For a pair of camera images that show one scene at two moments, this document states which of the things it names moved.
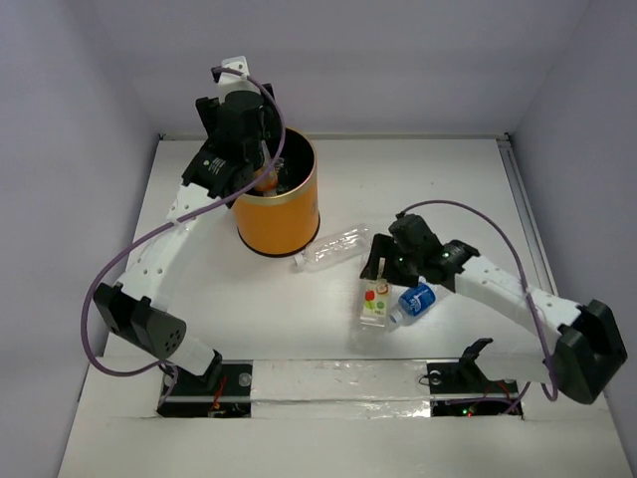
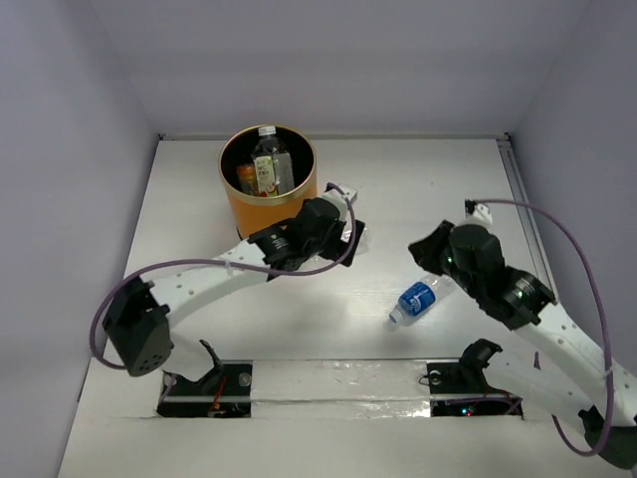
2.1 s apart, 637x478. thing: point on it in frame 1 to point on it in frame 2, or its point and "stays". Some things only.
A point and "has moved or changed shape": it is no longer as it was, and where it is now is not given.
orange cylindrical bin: [286, 222] stays
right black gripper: [384, 245] to [425, 250]
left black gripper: [260, 150] to [348, 241]
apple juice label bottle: [374, 311] to [273, 164]
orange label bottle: [269, 183] has moved or changed shape
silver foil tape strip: [339, 388] stays
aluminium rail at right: [538, 259] stays
